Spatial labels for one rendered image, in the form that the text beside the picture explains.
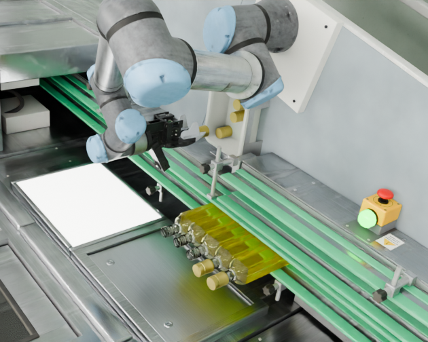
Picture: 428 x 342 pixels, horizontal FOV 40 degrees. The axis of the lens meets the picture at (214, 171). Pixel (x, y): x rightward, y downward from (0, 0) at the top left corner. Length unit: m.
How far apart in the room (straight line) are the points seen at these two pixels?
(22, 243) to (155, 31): 0.91
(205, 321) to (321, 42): 0.77
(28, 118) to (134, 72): 1.37
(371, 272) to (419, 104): 0.40
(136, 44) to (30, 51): 1.13
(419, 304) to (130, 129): 0.77
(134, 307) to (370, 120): 0.76
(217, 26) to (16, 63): 0.92
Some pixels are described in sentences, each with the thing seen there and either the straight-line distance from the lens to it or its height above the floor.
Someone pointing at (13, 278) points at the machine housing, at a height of 1.48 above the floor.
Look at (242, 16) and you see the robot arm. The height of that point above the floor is 0.95.
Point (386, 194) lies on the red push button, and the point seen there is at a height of 0.80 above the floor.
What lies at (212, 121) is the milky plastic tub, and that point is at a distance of 1.83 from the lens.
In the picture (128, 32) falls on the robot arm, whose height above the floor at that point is 1.38.
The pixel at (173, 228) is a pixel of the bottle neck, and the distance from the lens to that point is 1.60.
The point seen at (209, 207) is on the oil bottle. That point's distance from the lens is 1.67.
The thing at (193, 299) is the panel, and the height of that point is 1.14.
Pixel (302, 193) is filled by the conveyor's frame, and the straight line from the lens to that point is 1.57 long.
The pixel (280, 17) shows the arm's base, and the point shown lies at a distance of 1.56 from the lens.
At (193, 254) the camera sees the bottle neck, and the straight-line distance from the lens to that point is 1.51.
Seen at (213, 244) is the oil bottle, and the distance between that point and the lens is 1.53.
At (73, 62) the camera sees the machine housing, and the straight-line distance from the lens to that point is 2.26.
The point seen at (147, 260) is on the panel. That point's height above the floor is 1.15.
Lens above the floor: 1.94
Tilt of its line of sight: 37 degrees down
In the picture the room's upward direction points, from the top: 107 degrees counter-clockwise
